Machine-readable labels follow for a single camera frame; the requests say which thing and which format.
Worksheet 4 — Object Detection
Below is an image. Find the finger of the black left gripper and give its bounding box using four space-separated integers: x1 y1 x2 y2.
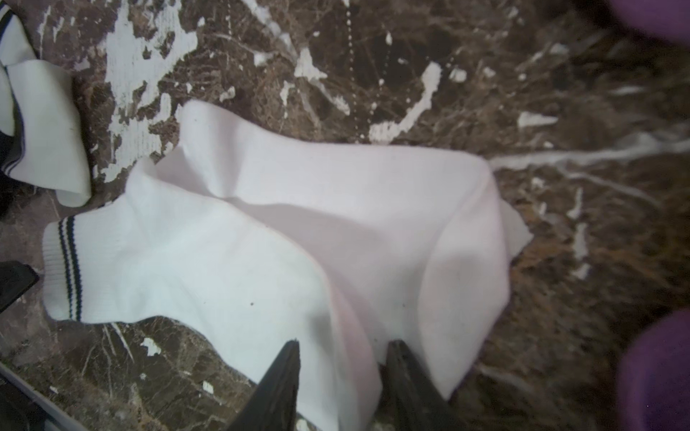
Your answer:
0 260 40 312

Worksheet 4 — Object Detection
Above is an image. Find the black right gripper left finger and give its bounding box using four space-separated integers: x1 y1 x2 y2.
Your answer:
227 340 301 431

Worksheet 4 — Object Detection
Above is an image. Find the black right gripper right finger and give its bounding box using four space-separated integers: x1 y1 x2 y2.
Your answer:
386 339 463 431

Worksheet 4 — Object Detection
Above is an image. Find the black striped sock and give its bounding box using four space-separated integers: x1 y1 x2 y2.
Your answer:
1 2 92 208

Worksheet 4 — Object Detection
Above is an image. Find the maroon purple sock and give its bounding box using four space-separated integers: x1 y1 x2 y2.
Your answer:
616 308 689 431
607 0 689 46

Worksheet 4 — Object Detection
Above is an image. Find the aluminium front rail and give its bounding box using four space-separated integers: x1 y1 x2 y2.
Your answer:
1 364 87 431

